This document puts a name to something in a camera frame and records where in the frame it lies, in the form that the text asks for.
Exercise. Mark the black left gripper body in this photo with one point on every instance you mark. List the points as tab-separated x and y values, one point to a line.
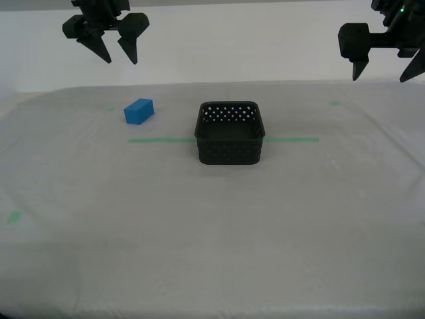
99	13

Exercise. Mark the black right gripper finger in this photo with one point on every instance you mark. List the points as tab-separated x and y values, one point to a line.
416	68
353	41

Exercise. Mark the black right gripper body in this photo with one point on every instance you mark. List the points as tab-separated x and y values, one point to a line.
405	26

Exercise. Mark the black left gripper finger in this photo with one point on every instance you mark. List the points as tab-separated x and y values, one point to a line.
76	26
133	25

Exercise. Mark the blue rectangular block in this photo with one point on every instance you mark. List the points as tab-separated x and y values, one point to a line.
137	113

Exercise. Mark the black perforated plastic basket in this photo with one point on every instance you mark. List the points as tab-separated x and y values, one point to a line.
229	153

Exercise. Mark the white tablecloth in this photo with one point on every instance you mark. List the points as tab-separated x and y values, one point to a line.
212	232

